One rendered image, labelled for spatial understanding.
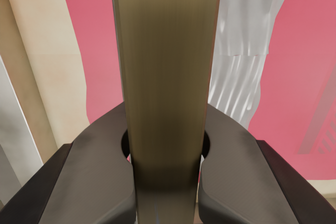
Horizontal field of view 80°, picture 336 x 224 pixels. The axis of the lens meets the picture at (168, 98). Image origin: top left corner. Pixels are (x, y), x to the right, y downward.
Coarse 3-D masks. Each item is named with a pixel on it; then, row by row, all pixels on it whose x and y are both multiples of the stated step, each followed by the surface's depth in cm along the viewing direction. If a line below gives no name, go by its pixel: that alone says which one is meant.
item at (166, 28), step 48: (144, 0) 5; (192, 0) 5; (144, 48) 6; (192, 48) 6; (144, 96) 6; (192, 96) 7; (144, 144) 7; (192, 144) 8; (144, 192) 9; (192, 192) 9
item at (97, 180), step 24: (96, 120) 10; (120, 120) 10; (72, 144) 8; (96, 144) 8; (120, 144) 9; (72, 168) 7; (96, 168) 7; (120, 168) 7; (72, 192) 6; (96, 192) 6; (120, 192) 7; (48, 216) 6; (72, 216) 6; (96, 216) 6; (120, 216) 6
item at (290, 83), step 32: (96, 64) 22; (288, 64) 23; (320, 64) 23; (96, 96) 24; (288, 96) 25; (256, 128) 27; (288, 128) 27; (128, 160) 29; (288, 160) 30; (320, 160) 30
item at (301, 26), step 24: (72, 0) 19; (96, 0) 19; (288, 0) 20; (312, 0) 20; (72, 24) 20; (96, 24) 20; (288, 24) 21; (312, 24) 21; (96, 48) 21; (288, 48) 22; (312, 48) 22
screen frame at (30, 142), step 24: (0, 0) 18; (0, 24) 18; (0, 48) 17; (24, 48) 21; (0, 72) 18; (24, 72) 21; (0, 96) 19; (24, 96) 20; (0, 120) 21; (24, 120) 21; (48, 120) 25; (0, 144) 22; (24, 144) 22; (48, 144) 25; (24, 168) 24
